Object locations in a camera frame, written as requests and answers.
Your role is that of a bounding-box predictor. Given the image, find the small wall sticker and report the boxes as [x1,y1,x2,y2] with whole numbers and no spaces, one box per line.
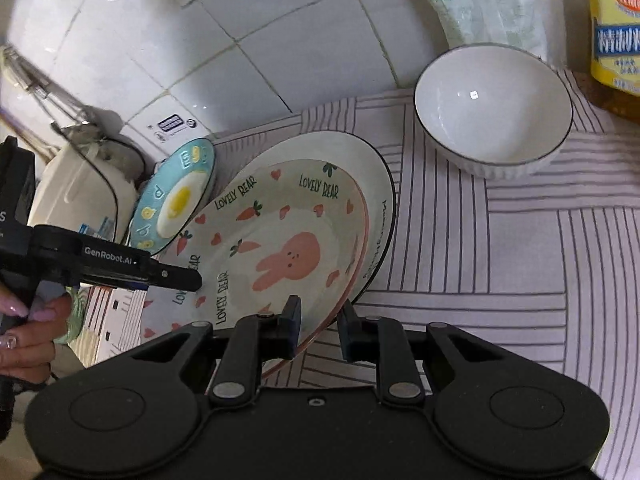
[146,111,199,144]

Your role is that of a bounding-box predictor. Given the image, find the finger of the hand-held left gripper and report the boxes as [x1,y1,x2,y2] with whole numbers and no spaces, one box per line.
[127,259,203,292]

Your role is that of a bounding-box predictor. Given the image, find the white bowl with black rim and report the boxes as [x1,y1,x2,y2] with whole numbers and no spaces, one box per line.
[412,42,574,181]

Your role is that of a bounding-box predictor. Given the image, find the striped table mat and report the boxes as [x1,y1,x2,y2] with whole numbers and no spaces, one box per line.
[70,85,640,480]

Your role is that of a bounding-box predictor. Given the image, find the white plate with black rim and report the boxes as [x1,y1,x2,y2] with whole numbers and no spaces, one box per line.
[215,131,397,306]

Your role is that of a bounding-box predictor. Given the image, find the white kitchen appliance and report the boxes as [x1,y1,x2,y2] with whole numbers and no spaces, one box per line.
[27,135,140,253]

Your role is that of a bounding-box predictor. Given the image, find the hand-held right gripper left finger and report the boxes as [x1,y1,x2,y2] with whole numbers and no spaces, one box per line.
[131,296,303,408]

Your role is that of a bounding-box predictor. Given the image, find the white salt bag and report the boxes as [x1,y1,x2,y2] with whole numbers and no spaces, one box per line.
[410,0,551,61]

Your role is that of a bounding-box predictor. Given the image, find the hanging metal utensils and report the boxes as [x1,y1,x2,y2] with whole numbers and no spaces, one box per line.
[0,45,101,136]

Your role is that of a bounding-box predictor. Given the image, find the person's left hand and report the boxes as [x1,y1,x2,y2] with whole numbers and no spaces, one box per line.
[0,290,73,386]

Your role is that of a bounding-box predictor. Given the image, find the pink rabbit print plate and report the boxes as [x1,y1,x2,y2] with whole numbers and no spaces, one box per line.
[141,159,370,381]

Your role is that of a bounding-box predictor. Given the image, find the yellow label cooking wine bottle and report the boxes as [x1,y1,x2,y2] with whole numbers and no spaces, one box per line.
[585,0,640,122]

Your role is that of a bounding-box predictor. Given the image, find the blue fried egg plate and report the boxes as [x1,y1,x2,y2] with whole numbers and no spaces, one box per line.
[129,137,217,256]

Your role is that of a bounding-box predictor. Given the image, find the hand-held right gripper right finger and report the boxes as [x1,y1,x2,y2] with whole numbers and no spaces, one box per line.
[337,302,505,406]

